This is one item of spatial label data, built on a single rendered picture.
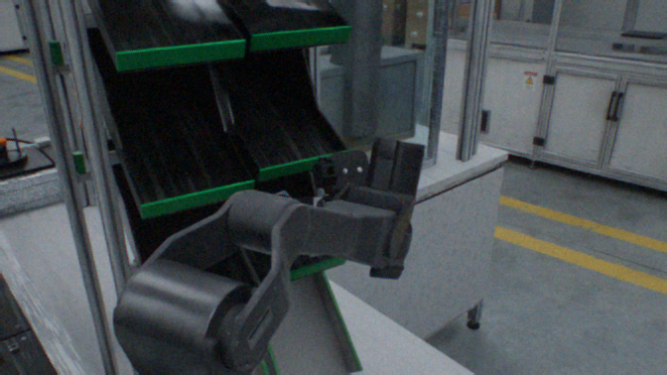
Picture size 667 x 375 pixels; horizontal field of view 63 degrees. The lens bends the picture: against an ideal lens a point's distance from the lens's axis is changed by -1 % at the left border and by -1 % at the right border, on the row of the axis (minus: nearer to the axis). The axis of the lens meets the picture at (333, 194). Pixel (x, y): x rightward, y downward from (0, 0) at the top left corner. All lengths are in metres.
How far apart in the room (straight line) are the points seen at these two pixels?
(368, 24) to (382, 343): 0.91
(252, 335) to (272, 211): 0.08
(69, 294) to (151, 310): 1.14
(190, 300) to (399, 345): 0.91
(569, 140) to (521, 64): 0.66
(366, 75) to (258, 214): 1.34
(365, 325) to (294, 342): 0.35
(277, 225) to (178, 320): 0.09
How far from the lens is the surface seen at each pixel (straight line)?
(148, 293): 0.32
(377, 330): 1.21
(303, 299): 0.91
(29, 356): 1.11
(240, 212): 0.36
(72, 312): 1.39
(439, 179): 1.95
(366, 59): 1.67
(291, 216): 0.35
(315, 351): 0.91
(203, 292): 0.30
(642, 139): 4.25
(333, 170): 0.64
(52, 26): 1.75
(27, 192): 1.93
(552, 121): 4.38
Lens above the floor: 1.62
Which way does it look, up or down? 25 degrees down
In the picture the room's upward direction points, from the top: straight up
